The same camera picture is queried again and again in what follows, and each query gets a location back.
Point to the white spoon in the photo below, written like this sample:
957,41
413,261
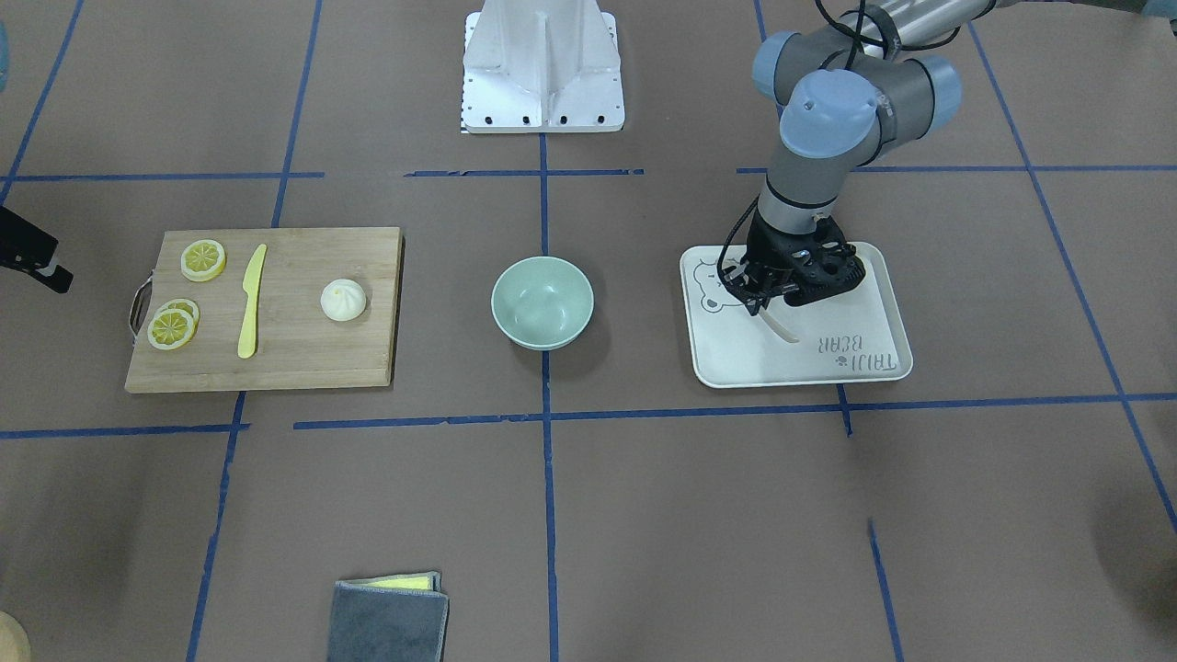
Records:
777,327

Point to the yellow plastic knife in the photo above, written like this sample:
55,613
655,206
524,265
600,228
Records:
247,339

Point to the lemon slice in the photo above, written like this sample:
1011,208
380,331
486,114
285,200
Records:
183,304
170,329
203,260

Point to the grey folded cloth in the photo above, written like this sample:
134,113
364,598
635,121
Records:
367,624

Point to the upper lemon slice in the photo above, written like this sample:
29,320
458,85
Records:
203,260

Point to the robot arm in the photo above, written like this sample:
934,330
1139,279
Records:
859,87

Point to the white bear tray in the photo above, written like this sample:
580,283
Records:
855,337

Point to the white steamed bun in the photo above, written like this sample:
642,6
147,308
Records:
343,300

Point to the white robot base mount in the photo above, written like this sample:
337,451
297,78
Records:
541,67

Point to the bamboo cutting board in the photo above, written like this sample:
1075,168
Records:
297,346

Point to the lower back lemon slice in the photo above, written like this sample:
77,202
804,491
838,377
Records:
183,304

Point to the lower front lemon slice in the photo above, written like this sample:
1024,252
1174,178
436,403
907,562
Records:
170,329

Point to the yellow sponge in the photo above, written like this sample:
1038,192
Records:
411,582

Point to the mint green bowl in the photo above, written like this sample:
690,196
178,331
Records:
542,303

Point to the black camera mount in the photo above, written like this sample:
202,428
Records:
28,249

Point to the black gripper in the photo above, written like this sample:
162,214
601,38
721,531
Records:
765,245

